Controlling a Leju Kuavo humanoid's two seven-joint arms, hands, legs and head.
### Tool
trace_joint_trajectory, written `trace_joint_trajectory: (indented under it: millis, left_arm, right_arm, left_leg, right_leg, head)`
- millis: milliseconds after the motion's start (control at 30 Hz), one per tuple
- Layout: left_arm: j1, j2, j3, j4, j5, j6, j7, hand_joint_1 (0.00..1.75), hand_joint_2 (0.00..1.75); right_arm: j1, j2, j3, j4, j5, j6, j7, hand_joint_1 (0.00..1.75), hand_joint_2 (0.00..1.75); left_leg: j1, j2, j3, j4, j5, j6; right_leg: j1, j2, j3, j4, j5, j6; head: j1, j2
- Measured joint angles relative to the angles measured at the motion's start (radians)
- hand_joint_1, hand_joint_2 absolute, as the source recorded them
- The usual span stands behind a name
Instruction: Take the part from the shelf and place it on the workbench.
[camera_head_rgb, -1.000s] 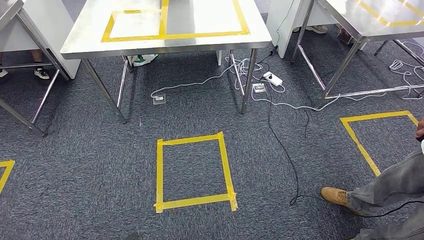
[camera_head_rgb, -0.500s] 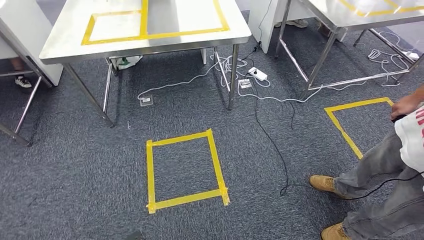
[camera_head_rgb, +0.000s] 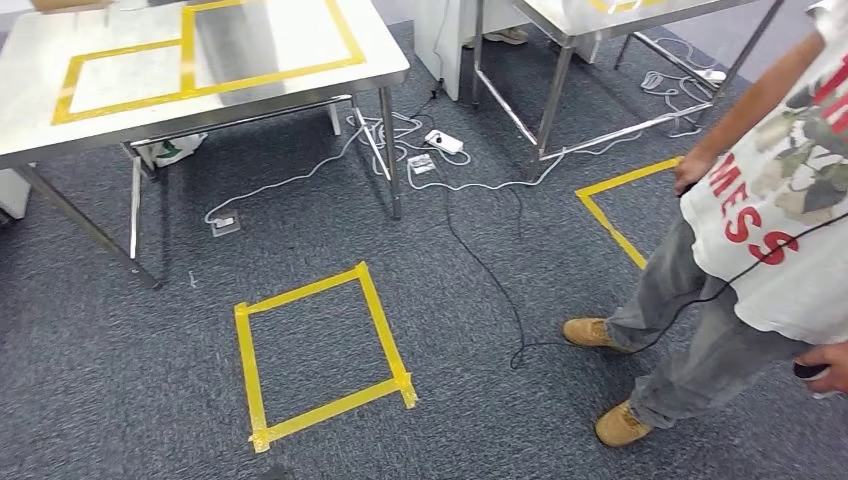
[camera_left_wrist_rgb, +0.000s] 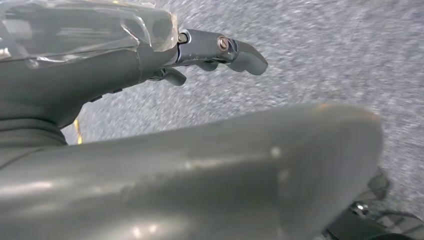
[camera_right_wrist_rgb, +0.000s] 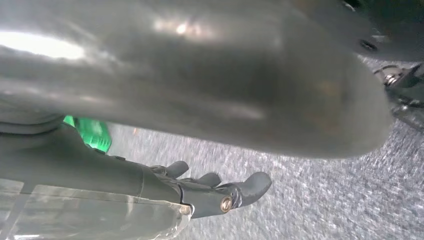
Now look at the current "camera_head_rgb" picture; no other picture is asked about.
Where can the person's foot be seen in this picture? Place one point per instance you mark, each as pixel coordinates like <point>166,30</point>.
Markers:
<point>507,36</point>
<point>175,149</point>

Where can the white power strip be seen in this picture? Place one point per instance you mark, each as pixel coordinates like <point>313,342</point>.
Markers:
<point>444,141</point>

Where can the steel table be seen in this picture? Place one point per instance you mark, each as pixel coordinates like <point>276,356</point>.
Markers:
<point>563,16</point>

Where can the person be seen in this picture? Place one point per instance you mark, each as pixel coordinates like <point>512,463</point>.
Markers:
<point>775,218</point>

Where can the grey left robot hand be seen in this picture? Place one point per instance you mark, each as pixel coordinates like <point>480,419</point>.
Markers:
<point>275,474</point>

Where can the black handheld device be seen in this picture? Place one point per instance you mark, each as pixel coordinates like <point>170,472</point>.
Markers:
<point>809,371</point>

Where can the yellow tape frame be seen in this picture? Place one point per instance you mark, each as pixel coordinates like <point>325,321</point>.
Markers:
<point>187,60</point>

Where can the silver floor socket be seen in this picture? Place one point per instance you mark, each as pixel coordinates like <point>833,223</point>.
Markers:
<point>421,164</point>
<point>225,224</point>

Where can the steel workbench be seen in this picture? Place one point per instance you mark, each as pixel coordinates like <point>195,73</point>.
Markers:
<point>132,73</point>

